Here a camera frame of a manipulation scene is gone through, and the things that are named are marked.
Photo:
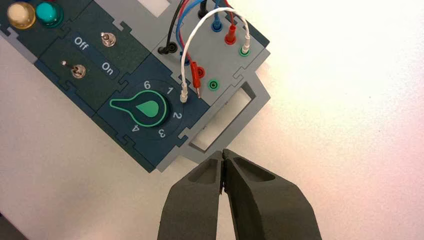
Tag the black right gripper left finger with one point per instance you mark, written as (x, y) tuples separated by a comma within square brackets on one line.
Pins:
[(192, 202)]

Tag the green rotary selector knob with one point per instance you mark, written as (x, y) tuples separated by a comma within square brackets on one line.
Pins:
[(145, 108)]

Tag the metal toggle switch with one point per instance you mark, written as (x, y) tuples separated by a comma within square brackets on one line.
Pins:
[(76, 69), (108, 39)]

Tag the yellow dome lamp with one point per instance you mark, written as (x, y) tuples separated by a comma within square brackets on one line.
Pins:
[(21, 15)]

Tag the teal dome lamp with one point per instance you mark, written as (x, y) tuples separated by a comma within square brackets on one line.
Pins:
[(49, 13)]

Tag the blue and grey task board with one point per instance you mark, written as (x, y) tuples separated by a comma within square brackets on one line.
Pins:
[(139, 86)]

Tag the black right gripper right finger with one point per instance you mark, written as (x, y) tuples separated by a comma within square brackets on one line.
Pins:
[(265, 202)]

